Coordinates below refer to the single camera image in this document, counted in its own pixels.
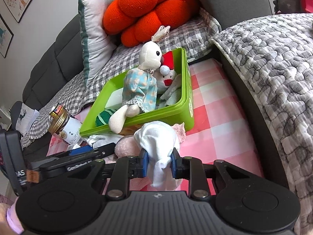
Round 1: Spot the white deer print bag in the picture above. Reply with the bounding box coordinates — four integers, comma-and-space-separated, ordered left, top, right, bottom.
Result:
11, 101, 40, 136

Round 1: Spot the white blue milk carton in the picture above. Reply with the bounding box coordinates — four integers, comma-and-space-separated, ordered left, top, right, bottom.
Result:
66, 144, 81, 151

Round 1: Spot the orange pumpkin cushion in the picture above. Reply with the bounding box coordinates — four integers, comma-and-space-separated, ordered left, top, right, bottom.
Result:
102, 0, 200, 47

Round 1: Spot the pink checkered tablecloth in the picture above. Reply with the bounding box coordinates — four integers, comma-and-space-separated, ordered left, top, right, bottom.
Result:
46, 58, 265, 194

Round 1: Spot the green grey wash cloth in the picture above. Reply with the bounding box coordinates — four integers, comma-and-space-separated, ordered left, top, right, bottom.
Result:
156, 74, 182, 109

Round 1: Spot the pink plush toy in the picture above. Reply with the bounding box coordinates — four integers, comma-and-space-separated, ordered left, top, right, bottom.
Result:
115, 121, 186, 165

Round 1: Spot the green white throw pillow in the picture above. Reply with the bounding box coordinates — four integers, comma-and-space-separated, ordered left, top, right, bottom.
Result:
78, 0, 116, 87

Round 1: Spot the green plastic bin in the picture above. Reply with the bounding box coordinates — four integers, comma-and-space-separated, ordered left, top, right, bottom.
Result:
80, 48, 194, 137

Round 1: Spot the green striped watermelon plush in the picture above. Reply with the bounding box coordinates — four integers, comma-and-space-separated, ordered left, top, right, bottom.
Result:
95, 109, 117, 127

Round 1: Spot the grey patterned quilt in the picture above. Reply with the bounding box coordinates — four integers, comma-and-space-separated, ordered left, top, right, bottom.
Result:
210, 13, 312, 234

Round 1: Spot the left hand purple glove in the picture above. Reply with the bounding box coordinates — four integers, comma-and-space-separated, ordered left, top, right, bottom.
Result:
0, 197, 24, 235

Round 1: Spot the white baby sock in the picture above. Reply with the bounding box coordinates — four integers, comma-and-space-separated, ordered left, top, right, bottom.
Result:
134, 121, 181, 191

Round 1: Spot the tin can with label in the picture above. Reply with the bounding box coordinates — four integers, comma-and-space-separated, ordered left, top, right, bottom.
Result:
49, 103, 63, 118

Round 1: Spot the grey checkered sofa cover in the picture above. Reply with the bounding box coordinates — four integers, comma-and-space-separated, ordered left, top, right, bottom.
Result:
21, 9, 222, 147

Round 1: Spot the gold lid cookie jar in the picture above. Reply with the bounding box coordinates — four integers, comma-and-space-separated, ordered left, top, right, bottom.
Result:
48, 108, 83, 145

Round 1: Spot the bunny doll blue dress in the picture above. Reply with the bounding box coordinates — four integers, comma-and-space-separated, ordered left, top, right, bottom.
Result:
109, 25, 170, 134

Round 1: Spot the santa plush toy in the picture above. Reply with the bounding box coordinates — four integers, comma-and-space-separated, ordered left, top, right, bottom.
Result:
153, 51, 177, 94

